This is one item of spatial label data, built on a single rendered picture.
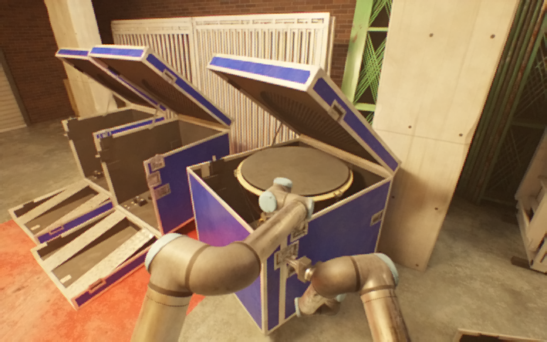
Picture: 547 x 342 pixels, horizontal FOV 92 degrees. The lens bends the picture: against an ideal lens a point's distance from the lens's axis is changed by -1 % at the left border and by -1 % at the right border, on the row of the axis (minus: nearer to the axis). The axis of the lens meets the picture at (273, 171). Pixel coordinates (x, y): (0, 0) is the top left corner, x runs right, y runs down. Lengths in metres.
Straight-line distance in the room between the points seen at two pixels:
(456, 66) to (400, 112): 0.43
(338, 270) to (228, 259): 0.42
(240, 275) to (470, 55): 1.90
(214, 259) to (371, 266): 0.53
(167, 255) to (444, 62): 1.96
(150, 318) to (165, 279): 0.09
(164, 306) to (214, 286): 0.13
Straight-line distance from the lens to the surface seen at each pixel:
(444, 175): 2.36
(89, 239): 3.24
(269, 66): 1.50
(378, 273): 0.99
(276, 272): 1.64
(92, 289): 2.71
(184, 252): 0.71
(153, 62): 2.36
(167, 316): 0.76
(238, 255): 0.69
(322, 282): 0.99
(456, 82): 2.18
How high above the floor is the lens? 1.89
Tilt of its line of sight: 27 degrees down
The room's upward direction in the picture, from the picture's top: straight up
